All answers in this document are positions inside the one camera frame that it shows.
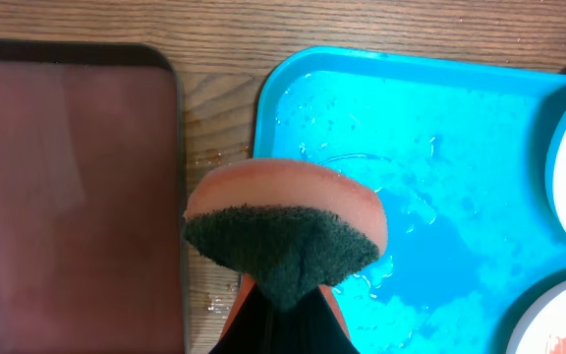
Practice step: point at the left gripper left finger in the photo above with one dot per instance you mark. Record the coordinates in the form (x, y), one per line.
(245, 331)

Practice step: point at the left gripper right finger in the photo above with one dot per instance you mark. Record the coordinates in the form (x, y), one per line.
(309, 327)

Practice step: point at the teal plastic tray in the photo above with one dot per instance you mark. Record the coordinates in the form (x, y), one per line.
(456, 152)

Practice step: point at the black rectangular tray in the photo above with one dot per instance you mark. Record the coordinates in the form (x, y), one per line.
(91, 192)

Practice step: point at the white plate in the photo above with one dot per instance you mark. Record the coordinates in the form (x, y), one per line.
(542, 328)

